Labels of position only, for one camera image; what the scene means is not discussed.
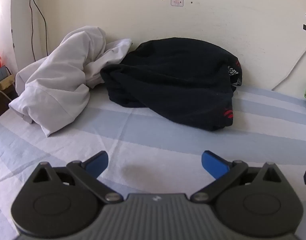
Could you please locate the pink wall sticker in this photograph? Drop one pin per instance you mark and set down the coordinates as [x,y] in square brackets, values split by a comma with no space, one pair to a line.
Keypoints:
[177,2]

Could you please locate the navy patterned knit sweater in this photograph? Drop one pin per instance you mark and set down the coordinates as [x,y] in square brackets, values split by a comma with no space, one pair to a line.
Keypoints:
[168,80]

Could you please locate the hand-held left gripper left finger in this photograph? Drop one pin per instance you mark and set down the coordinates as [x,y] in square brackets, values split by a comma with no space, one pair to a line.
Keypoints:
[98,163]

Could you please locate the white garment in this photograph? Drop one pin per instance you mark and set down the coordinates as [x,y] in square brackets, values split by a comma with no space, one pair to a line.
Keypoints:
[55,80]

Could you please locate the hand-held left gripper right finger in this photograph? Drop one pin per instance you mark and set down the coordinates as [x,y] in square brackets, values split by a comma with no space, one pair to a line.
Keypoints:
[213,163]

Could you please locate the striped light blue bed sheet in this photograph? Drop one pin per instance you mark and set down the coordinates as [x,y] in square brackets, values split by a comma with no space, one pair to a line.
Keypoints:
[143,135]

